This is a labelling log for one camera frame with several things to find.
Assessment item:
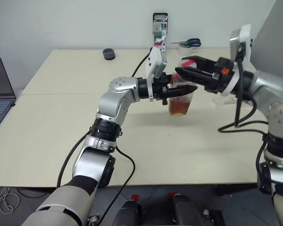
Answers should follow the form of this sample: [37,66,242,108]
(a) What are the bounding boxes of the upright marker pen pack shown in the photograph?
[152,13,168,53]

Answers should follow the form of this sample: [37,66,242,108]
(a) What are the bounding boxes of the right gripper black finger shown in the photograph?
[174,67,215,87]
[181,56,217,73]

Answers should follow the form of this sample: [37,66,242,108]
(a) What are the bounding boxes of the clear tape roll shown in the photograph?
[178,46,199,57]

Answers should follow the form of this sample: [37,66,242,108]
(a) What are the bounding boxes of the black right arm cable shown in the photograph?
[218,46,271,194]

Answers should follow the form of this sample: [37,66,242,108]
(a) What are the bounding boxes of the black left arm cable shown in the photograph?
[57,47,154,226]

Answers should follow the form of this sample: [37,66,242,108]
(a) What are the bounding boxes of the dark rounded shape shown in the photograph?
[115,200,142,226]
[172,193,205,226]

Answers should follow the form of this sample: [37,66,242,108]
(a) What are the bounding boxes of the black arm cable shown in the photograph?
[218,46,271,194]
[57,47,154,226]

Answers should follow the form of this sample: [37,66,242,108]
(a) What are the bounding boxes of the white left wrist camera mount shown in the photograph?
[145,47,168,102]

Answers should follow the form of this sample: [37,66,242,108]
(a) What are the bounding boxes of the black round cap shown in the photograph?
[102,48,116,61]

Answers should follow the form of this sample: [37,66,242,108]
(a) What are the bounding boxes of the black floor cable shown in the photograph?
[16,187,53,198]

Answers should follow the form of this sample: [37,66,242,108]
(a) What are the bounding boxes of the white floor cable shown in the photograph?
[0,186,21,214]

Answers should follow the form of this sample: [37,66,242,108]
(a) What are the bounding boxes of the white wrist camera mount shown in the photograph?
[220,23,255,97]
[145,47,168,102]

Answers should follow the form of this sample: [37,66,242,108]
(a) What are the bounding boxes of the blue handled scissors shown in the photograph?
[167,38,201,47]

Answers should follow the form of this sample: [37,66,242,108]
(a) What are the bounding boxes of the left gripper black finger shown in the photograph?
[167,85,199,97]

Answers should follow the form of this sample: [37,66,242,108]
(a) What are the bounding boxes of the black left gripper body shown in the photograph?
[152,72,174,105]

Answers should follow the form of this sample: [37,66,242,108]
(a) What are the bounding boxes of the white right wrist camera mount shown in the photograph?
[220,23,255,97]

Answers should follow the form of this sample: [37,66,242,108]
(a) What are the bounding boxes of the dark grey laptop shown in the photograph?
[0,57,17,134]

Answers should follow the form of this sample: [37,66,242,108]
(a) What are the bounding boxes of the grey panel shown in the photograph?
[249,0,283,80]

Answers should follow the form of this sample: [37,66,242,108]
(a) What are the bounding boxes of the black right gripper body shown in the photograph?
[204,56,235,95]

